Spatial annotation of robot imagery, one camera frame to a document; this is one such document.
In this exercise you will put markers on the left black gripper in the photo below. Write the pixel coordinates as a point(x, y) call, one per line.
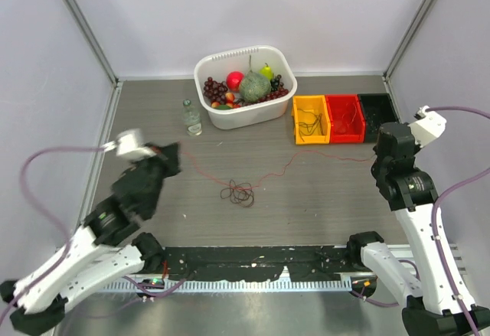
point(172, 158)

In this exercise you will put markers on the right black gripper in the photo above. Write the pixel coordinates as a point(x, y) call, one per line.
point(417, 148)

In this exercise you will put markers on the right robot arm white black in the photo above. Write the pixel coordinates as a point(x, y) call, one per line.
point(436, 300)

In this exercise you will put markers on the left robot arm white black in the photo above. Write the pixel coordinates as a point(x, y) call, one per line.
point(93, 255)

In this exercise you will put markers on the clear glass bottle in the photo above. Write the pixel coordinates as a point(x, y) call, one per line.
point(192, 118)

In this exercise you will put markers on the black storage bin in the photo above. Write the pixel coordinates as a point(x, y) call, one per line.
point(378, 108)

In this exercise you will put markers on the red storage bin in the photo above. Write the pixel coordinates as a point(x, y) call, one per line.
point(346, 119)

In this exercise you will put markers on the dark red grape bunch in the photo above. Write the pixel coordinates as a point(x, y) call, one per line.
point(212, 86)

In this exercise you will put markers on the small peaches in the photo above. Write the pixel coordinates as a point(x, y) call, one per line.
point(226, 100)

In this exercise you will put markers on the yellow storage bin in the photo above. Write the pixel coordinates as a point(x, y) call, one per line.
point(311, 120)

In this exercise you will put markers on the red pomegranate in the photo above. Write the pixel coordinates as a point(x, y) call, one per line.
point(233, 80)

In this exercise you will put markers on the green netted melon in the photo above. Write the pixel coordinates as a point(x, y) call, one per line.
point(254, 86)

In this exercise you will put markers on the white plastic basket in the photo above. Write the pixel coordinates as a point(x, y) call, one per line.
point(245, 60)

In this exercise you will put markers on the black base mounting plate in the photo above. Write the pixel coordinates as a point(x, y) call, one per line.
point(259, 263)

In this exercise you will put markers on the dark purple grape bunch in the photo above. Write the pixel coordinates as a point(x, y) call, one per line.
point(277, 83)

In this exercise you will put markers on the green pear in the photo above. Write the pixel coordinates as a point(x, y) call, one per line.
point(267, 72)

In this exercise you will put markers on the red cherry bunch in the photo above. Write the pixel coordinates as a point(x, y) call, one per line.
point(274, 94)

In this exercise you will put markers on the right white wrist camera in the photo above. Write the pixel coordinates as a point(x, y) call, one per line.
point(428, 127)

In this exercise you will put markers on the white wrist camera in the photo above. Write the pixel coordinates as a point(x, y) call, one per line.
point(428, 127)
point(129, 145)

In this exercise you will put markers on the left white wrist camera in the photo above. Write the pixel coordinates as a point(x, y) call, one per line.
point(129, 145)

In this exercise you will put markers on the white slotted cable duct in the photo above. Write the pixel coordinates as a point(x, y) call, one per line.
point(283, 284)

